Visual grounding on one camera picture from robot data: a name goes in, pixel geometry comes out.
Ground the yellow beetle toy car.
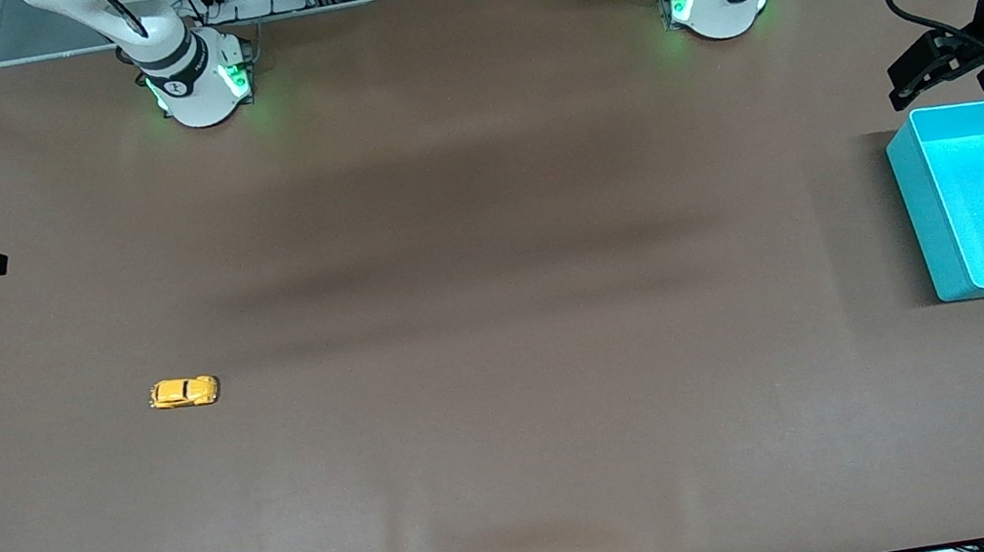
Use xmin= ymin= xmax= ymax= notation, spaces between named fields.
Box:
xmin=145 ymin=371 xmax=223 ymax=414

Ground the brown table mat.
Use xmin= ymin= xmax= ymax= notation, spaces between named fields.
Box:
xmin=0 ymin=0 xmax=984 ymax=552

